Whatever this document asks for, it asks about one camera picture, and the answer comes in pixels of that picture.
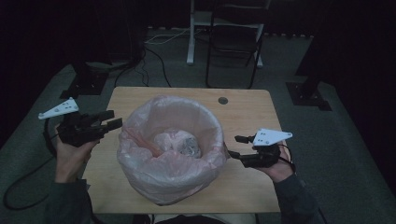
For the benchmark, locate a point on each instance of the person's left hand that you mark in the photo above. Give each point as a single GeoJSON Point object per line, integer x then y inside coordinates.
{"type": "Point", "coordinates": [70, 161]}

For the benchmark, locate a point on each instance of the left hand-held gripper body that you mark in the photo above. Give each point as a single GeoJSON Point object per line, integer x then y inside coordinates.
{"type": "Point", "coordinates": [74, 132]}

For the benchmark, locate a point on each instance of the white desk frame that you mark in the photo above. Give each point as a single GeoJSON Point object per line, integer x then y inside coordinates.
{"type": "Point", "coordinates": [190, 46]}

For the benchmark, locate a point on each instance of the black stand base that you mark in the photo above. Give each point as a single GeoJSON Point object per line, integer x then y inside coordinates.
{"type": "Point", "coordinates": [306, 93]}
{"type": "Point", "coordinates": [85, 82]}

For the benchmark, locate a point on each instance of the pink plastic bag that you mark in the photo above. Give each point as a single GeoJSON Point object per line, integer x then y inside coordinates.
{"type": "Point", "coordinates": [168, 177]}

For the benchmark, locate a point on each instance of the crumpled white wrapper wad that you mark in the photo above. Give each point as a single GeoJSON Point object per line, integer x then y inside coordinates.
{"type": "Point", "coordinates": [182, 144]}

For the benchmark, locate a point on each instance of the person's right hand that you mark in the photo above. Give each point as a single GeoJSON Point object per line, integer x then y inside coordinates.
{"type": "Point", "coordinates": [281, 169]}

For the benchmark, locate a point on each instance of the black folding chair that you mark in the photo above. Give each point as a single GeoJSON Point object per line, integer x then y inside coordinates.
{"type": "Point", "coordinates": [232, 40]}

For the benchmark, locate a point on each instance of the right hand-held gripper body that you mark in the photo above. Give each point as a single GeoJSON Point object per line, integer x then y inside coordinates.
{"type": "Point", "coordinates": [267, 137]}

